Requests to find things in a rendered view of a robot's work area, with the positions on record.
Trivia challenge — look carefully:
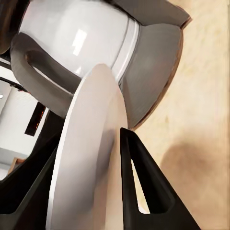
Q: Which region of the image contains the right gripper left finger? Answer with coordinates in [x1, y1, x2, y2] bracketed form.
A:
[0, 131, 62, 230]

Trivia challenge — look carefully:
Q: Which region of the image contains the saucer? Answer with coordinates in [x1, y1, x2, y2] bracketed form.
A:
[45, 63, 128, 230]

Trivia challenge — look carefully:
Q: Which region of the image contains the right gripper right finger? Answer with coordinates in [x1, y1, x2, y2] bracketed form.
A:
[120, 127, 201, 230]

